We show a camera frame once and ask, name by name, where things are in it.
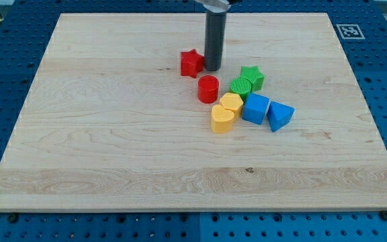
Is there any green cylinder block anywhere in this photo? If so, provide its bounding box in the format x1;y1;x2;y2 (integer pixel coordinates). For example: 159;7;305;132
230;77;252;102

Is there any green star block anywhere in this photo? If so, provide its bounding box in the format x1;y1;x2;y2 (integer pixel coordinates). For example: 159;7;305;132
240;66;265;91

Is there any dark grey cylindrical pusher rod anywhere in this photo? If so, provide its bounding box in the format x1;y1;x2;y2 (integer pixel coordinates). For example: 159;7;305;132
204;10;226;71

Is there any black bolt right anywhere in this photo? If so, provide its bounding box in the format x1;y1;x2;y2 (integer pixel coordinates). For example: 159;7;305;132
378;210;387;221

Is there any black bolt left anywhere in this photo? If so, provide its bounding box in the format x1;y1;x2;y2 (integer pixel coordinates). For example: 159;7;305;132
7;213;19;224

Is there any silver metal rod mount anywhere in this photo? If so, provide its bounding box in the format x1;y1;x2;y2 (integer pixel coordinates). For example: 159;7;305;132
195;0;241;12

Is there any white fiducial marker tag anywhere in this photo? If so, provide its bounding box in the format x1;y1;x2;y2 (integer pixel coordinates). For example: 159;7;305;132
336;24;365;40

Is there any red cylinder block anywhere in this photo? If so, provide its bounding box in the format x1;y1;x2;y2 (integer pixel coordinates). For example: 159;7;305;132
198;75;219;104

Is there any light wooden board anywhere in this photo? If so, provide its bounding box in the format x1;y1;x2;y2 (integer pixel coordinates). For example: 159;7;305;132
0;13;387;212

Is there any black bolt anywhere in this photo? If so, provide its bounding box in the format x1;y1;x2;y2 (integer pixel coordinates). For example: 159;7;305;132
378;210;387;221
7;213;19;224

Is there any yellow hexagon block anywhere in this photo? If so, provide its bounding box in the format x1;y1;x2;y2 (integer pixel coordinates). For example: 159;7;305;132
219;93;244;118

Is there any blue triangle block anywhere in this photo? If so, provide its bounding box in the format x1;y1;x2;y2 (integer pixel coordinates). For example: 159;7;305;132
267;101;295;132

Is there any red star block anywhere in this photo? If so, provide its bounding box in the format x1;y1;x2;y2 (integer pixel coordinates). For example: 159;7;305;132
181;49;204;78

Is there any yellow heart block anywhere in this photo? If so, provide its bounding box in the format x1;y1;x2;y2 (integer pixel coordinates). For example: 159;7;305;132
210;104;236;134

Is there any blue cube block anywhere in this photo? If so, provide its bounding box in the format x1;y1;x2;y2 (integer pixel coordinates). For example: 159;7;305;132
242;93;270;125

